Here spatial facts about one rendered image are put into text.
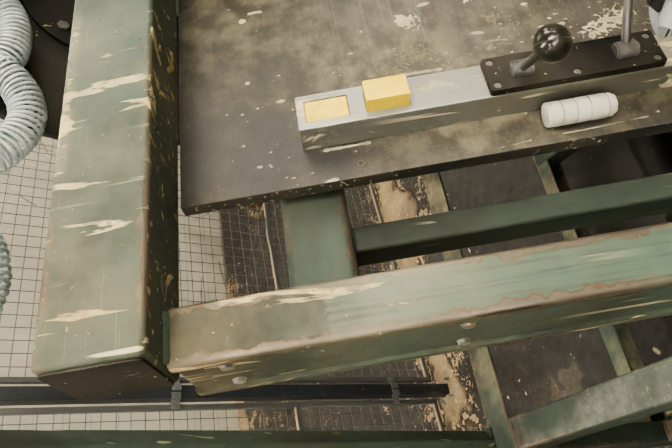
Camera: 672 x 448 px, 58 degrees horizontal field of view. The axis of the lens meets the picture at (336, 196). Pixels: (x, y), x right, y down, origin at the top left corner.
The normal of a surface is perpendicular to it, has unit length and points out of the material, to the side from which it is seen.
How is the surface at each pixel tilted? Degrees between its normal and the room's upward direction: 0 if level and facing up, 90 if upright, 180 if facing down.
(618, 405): 0
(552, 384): 0
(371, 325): 56
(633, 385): 0
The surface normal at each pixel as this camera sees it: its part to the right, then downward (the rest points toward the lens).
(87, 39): -0.10, -0.51
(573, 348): -0.87, -0.14
